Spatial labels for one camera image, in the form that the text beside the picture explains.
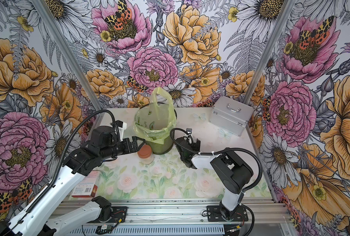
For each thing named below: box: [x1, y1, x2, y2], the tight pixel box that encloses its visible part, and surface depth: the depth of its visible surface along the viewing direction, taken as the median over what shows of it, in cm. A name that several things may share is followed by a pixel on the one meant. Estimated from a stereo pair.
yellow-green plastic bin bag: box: [133, 87, 177, 145], surface depth 87 cm
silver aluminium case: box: [208, 95, 255, 137], surface depth 104 cm
